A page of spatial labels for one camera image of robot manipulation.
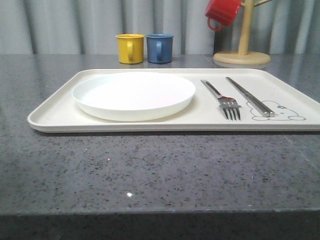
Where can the silver metal chopstick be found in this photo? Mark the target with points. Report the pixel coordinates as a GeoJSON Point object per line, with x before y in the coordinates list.
{"type": "Point", "coordinates": [264, 110]}
{"type": "Point", "coordinates": [254, 113]}

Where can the blue mug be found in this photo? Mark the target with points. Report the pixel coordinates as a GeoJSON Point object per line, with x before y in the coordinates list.
{"type": "Point", "coordinates": [159, 48]}

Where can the red mug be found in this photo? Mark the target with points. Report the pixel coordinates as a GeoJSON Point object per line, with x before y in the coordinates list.
{"type": "Point", "coordinates": [222, 11]}

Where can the cream rabbit serving tray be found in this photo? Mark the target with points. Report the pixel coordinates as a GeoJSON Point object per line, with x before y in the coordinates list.
{"type": "Point", "coordinates": [294, 111]}

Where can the yellow mug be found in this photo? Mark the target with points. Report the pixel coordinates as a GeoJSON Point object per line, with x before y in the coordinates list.
{"type": "Point", "coordinates": [130, 48]}

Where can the wooden mug tree stand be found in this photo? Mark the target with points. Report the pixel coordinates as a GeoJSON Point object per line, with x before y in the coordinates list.
{"type": "Point", "coordinates": [243, 56]}

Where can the white round plate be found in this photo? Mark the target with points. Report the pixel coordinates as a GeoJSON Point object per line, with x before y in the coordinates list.
{"type": "Point", "coordinates": [134, 96]}

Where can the silver metal fork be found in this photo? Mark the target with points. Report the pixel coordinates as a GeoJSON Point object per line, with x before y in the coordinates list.
{"type": "Point", "coordinates": [228, 105]}

